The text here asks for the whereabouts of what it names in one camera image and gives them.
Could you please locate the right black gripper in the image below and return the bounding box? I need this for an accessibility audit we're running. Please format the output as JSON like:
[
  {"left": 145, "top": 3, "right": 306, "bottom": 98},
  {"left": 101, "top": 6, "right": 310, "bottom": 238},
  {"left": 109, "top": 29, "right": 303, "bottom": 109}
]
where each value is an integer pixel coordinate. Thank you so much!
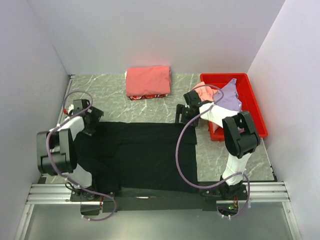
[{"left": 174, "top": 103, "right": 200, "bottom": 128}]

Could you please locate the black t shirt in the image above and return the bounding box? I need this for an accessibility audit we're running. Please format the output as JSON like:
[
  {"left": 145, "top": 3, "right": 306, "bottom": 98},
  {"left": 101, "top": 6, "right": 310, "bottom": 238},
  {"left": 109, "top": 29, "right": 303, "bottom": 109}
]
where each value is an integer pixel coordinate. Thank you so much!
[{"left": 74, "top": 122, "right": 198, "bottom": 194}]

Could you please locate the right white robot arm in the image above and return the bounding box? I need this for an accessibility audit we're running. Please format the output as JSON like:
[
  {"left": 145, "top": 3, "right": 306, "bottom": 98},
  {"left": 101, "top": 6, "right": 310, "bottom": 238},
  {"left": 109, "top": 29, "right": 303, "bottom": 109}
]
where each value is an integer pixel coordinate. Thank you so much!
[{"left": 175, "top": 102, "right": 261, "bottom": 200}]

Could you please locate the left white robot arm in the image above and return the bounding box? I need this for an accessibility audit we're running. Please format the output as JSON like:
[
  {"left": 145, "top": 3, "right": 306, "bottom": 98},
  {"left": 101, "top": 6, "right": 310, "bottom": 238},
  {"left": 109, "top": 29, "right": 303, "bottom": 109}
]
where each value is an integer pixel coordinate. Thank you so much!
[{"left": 36, "top": 99, "right": 104, "bottom": 201}]

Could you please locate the crumpled salmon t shirt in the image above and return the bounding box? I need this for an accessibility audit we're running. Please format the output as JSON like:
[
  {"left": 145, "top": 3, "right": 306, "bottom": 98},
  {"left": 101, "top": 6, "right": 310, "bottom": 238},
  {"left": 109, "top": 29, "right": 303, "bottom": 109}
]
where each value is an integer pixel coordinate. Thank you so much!
[{"left": 191, "top": 82, "right": 218, "bottom": 133}]

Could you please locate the folded pink t shirt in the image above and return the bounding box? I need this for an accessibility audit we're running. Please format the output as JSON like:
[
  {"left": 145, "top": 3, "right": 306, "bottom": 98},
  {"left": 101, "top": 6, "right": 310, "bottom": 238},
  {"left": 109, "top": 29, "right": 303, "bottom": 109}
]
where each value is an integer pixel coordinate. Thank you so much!
[{"left": 125, "top": 66, "right": 171, "bottom": 97}]

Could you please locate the crumpled lavender t shirt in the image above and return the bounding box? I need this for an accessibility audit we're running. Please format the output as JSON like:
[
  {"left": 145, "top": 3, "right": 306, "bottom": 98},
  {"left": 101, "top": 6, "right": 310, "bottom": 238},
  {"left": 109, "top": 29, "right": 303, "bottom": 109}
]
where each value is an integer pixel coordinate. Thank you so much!
[{"left": 216, "top": 78, "right": 242, "bottom": 112}]

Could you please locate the red plastic bin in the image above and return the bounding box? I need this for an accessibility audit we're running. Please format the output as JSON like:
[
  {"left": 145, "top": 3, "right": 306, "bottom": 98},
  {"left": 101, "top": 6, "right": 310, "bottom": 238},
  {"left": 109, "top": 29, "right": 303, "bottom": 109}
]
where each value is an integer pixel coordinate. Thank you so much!
[{"left": 200, "top": 73, "right": 268, "bottom": 138}]

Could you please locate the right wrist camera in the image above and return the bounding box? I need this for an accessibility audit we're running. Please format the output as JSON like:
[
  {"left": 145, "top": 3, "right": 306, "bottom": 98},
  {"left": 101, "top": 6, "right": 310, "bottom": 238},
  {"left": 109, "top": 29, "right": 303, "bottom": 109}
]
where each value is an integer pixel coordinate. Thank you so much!
[{"left": 183, "top": 90, "right": 202, "bottom": 107}]

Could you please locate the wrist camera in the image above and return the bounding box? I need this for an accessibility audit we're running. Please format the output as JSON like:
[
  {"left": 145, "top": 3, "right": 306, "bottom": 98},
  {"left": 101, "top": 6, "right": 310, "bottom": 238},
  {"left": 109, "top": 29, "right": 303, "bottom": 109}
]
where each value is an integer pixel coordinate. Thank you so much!
[
  {"left": 62, "top": 99, "right": 90, "bottom": 117},
  {"left": 183, "top": 90, "right": 202, "bottom": 107}
]

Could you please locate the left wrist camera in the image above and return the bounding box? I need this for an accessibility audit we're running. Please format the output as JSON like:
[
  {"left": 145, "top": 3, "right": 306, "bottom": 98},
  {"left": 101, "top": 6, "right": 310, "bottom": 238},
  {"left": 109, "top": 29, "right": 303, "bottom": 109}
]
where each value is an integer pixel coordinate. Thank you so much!
[{"left": 62, "top": 99, "right": 90, "bottom": 117}]

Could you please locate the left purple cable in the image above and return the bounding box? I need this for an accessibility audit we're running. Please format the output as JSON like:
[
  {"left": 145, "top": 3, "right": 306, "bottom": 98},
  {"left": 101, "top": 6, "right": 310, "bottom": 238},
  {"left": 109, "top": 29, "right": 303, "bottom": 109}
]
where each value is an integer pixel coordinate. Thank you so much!
[{"left": 45, "top": 91, "right": 118, "bottom": 222}]

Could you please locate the purple cable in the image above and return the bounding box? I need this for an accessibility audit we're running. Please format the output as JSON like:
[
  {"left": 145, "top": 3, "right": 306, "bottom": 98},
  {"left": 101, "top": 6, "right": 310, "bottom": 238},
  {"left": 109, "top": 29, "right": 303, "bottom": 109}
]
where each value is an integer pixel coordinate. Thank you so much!
[
  {"left": 174, "top": 84, "right": 251, "bottom": 218},
  {"left": 45, "top": 91, "right": 118, "bottom": 222}
]

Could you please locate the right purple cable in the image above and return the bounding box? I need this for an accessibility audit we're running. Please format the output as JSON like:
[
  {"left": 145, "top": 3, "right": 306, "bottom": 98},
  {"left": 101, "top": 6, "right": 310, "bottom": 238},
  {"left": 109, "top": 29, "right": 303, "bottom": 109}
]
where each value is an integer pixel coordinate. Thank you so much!
[{"left": 174, "top": 84, "right": 251, "bottom": 218}]

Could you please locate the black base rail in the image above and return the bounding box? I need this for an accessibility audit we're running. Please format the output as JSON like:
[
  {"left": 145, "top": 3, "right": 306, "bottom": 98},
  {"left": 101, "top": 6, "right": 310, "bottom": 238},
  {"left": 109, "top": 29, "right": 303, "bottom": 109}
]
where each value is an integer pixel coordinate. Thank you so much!
[{"left": 70, "top": 184, "right": 248, "bottom": 215}]

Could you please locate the aluminium frame rail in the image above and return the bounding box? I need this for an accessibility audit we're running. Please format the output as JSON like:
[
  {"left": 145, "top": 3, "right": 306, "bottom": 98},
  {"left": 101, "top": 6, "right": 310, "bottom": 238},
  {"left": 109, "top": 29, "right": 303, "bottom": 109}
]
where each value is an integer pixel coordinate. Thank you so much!
[{"left": 26, "top": 182, "right": 290, "bottom": 205}]

